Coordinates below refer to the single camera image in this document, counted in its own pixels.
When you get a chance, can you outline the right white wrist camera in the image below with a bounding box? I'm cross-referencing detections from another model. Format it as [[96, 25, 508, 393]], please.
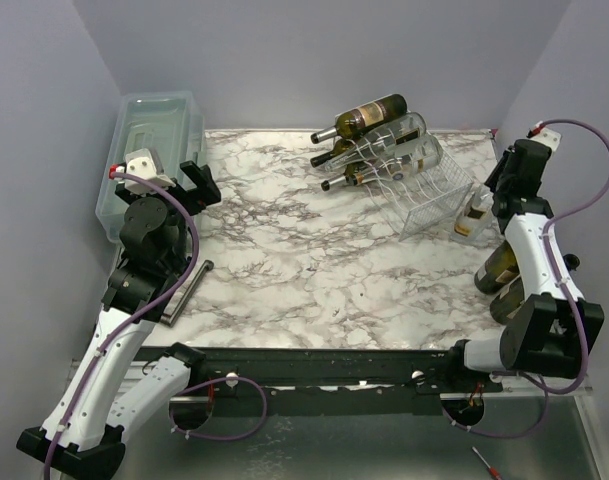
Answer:
[[526, 122, 562, 153]]

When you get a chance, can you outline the red handled screwdriver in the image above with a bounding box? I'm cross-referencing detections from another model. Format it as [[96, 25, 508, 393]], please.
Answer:
[[471, 447, 502, 480]]

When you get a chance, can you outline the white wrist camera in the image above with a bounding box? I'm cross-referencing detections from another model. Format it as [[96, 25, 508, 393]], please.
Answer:
[[108, 148, 176, 195], [526, 122, 562, 153]]

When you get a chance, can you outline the clear plastic storage bin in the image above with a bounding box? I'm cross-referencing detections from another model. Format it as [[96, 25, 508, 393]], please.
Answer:
[[94, 90, 207, 245]]

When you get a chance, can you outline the green bottle silver foil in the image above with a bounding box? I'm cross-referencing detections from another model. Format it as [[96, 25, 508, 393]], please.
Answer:
[[474, 240, 519, 295]]

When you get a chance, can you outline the tall clear glass bottle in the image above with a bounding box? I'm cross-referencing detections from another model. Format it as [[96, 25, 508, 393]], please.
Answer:
[[323, 112, 427, 171]]

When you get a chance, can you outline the clear corked liquor bottle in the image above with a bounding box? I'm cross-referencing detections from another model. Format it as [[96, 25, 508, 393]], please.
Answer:
[[345, 134, 444, 186]]

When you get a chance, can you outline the wine bottle on rack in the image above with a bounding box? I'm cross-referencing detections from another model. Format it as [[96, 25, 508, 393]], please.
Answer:
[[310, 94, 407, 144]]

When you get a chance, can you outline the small black metal stand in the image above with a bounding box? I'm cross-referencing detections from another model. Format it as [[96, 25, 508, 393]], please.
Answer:
[[160, 260, 215, 328]]

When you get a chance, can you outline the white wire wine rack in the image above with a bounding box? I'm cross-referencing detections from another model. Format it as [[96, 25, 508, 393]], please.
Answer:
[[328, 112, 478, 236]]

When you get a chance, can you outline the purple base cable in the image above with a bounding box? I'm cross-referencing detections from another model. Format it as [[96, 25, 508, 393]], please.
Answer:
[[169, 375, 269, 442], [441, 372, 550, 439]]

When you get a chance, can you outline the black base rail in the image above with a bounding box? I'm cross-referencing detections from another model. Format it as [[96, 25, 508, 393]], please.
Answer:
[[135, 343, 502, 423]]

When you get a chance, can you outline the green bottle with cream label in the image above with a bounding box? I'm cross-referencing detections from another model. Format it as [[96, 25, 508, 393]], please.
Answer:
[[320, 162, 371, 192]]

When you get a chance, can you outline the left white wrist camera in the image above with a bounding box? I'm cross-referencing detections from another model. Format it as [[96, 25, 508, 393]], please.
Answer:
[[108, 148, 176, 195]]

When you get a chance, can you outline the dark green front bottle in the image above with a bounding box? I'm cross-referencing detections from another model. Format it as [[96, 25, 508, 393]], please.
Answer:
[[490, 274, 525, 325]]

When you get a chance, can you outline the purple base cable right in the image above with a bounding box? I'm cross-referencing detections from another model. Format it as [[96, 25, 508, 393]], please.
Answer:
[[441, 372, 550, 439]]

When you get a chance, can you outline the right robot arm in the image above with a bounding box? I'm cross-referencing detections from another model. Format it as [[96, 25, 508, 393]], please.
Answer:
[[443, 134, 604, 392]]

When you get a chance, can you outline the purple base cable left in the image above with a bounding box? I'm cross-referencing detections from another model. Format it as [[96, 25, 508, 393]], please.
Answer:
[[169, 375, 269, 442]]

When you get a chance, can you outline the clear bottle black cap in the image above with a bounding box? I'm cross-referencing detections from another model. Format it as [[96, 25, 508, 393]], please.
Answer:
[[451, 185, 493, 244]]

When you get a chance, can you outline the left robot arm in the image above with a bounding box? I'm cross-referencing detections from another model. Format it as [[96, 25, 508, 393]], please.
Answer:
[[17, 159, 221, 479]]

